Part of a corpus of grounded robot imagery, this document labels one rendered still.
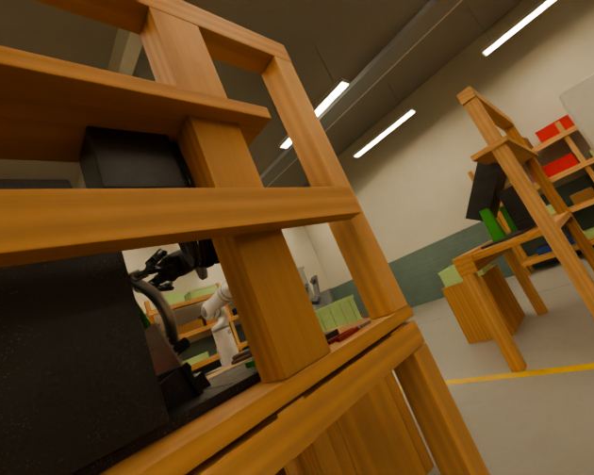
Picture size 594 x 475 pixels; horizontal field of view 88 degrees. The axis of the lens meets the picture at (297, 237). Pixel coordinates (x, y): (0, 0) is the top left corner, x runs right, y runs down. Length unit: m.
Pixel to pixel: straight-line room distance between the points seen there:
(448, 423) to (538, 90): 7.06
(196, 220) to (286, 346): 0.30
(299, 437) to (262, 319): 0.22
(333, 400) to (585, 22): 7.64
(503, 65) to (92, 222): 7.76
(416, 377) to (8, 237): 0.94
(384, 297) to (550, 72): 7.04
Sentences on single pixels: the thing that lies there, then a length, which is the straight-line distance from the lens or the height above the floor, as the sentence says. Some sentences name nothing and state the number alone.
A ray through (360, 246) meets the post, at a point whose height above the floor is 1.10.
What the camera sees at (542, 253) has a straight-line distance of 7.02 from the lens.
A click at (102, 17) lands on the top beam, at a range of 1.08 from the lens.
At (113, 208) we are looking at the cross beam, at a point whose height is 1.24.
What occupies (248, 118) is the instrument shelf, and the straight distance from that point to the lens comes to 0.89.
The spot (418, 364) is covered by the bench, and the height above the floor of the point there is 0.73.
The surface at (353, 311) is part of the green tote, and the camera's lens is 1.87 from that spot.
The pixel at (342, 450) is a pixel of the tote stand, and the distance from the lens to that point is 1.71.
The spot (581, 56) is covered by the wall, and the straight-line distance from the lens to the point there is 7.76.
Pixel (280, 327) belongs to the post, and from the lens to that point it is 0.66.
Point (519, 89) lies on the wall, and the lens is 7.76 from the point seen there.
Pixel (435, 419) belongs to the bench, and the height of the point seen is 0.58.
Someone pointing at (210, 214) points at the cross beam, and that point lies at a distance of 0.61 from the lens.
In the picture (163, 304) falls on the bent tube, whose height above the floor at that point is 1.13.
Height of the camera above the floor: 0.99
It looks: 13 degrees up
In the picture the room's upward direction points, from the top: 23 degrees counter-clockwise
